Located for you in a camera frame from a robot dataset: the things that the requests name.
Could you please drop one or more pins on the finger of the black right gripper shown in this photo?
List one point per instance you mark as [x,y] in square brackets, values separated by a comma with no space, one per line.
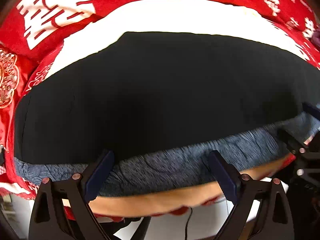
[312,110]
[306,164]

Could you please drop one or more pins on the purple cloth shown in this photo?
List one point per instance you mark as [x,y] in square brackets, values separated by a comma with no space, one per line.
[315,39]

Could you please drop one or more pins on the red sofa cover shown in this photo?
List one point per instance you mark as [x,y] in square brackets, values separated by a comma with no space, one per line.
[34,31]

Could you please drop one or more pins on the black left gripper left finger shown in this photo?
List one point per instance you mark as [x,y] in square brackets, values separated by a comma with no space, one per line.
[61,209]

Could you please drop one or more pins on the black pants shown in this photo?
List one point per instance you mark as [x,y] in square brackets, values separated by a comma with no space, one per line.
[155,91]

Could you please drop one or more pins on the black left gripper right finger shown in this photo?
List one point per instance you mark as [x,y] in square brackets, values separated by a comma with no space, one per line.
[273,219]

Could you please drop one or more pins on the red embroidered cushion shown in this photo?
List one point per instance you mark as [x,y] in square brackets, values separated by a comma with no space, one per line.
[10,79]

